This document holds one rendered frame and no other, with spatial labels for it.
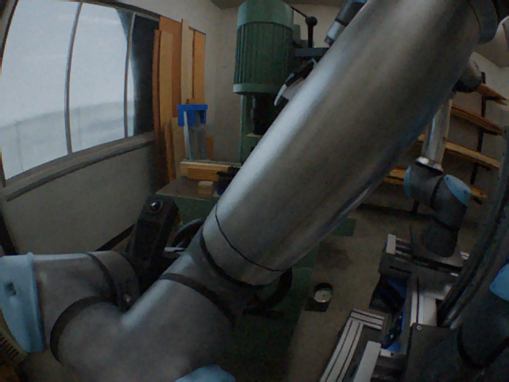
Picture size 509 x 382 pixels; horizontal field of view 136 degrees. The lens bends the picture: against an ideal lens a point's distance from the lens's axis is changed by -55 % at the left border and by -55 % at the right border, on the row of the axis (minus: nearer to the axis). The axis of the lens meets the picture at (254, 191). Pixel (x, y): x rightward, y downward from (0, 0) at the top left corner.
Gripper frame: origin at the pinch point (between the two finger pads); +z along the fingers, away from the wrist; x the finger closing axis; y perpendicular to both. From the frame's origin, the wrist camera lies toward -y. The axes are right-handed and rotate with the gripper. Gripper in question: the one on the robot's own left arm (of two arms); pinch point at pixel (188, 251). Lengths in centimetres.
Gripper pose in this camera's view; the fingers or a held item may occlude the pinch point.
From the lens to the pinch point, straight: 43.6
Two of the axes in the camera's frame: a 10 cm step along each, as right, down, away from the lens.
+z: 1.4, 1.5, 9.8
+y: -1.3, 9.8, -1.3
